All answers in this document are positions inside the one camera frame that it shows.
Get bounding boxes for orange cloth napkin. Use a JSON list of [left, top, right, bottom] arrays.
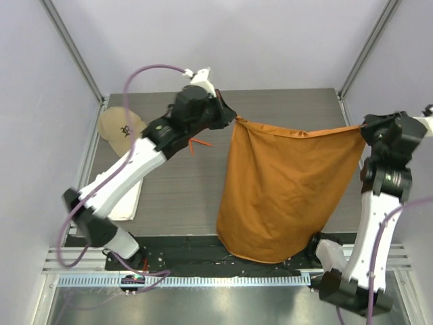
[[216, 117, 365, 264]]

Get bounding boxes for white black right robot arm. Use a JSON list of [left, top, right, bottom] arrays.
[[305, 106, 432, 324]]

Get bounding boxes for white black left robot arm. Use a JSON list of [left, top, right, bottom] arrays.
[[63, 85, 237, 270]]

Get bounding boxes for orange plastic fork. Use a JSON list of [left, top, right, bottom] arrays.
[[189, 139, 195, 156]]

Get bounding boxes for beige baseball cap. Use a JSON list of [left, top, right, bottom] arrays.
[[97, 106, 146, 157]]

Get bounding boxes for white folded towel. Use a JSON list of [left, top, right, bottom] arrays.
[[109, 180, 143, 221]]

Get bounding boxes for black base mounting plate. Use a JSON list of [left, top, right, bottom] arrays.
[[104, 235, 346, 272]]

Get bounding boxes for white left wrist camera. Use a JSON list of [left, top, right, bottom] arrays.
[[183, 68, 217, 98]]

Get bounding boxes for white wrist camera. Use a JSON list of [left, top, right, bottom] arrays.
[[420, 104, 433, 137], [183, 68, 217, 98]]

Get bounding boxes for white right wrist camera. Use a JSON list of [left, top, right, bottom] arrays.
[[420, 104, 433, 137]]

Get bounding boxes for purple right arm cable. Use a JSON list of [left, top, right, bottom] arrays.
[[334, 196, 433, 325]]

